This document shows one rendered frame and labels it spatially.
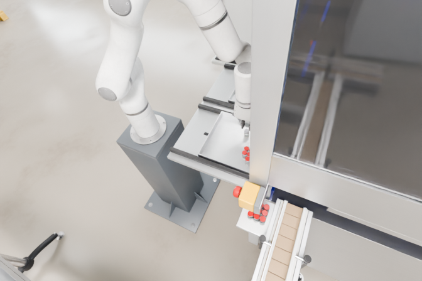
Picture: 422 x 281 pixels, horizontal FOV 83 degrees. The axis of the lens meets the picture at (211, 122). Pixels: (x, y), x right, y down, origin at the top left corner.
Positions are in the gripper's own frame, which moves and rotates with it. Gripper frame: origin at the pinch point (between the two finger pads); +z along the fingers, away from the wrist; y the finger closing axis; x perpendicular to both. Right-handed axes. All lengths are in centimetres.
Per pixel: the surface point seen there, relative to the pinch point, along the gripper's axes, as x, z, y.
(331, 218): 22.7, 8.9, -40.1
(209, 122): -1.3, 8.9, 20.1
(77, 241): 76, 97, 105
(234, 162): 14.6, 8.7, 0.2
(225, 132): 1.3, 8.7, 10.4
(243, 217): 34.7, 8.9, -11.4
